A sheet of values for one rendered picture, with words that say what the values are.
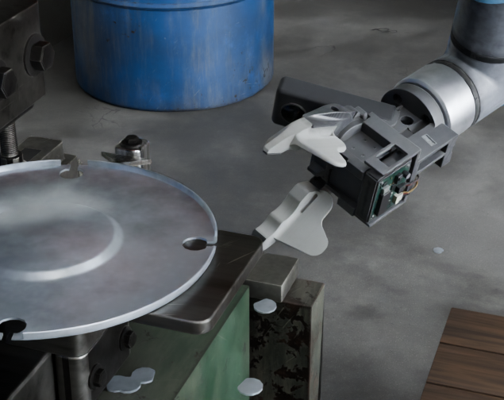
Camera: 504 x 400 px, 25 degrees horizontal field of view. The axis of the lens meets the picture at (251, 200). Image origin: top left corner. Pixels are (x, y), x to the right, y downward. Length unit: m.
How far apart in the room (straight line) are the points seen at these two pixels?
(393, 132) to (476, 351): 0.62
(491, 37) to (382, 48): 2.55
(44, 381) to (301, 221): 0.28
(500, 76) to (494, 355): 0.56
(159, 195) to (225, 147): 1.93
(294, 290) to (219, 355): 0.14
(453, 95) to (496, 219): 1.58
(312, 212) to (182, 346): 0.17
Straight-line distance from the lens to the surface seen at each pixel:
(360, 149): 1.05
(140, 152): 1.11
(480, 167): 2.92
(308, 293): 1.20
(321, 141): 1.00
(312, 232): 1.07
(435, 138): 1.08
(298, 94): 1.09
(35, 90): 0.96
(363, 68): 3.49
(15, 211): 1.02
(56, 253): 0.95
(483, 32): 1.12
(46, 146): 1.22
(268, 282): 1.18
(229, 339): 1.14
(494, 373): 1.58
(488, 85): 1.15
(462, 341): 1.63
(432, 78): 1.11
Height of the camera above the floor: 1.27
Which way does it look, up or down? 28 degrees down
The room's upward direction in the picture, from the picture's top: straight up
